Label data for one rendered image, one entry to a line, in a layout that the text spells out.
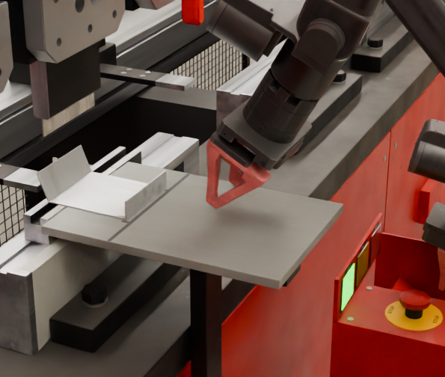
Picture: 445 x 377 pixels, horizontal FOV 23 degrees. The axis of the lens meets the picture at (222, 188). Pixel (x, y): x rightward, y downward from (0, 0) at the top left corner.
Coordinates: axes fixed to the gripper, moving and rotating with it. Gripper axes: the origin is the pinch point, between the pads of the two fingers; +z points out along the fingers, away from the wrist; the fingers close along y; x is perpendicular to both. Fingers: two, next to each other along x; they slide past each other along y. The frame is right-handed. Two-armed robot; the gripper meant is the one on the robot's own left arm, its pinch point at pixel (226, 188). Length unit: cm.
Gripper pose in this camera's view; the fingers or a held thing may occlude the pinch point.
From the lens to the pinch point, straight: 111.2
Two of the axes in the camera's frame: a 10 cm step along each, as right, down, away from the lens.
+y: -4.2, 3.8, -8.2
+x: 7.9, 6.0, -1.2
